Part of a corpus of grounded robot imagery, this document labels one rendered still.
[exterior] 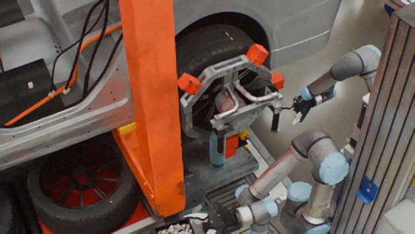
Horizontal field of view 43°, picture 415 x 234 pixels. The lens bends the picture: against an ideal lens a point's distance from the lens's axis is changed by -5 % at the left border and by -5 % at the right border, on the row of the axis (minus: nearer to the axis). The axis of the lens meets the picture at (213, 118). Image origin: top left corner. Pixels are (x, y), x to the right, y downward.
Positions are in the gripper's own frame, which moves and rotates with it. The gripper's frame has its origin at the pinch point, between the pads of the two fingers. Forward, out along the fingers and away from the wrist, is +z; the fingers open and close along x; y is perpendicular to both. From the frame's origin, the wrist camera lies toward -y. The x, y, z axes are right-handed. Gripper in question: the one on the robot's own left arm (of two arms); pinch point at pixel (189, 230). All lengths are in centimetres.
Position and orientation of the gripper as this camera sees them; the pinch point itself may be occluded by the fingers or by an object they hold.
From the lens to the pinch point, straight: 209.0
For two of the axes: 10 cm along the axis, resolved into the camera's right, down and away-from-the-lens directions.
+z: -9.3, 2.6, -2.5
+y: 0.5, 7.7, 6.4
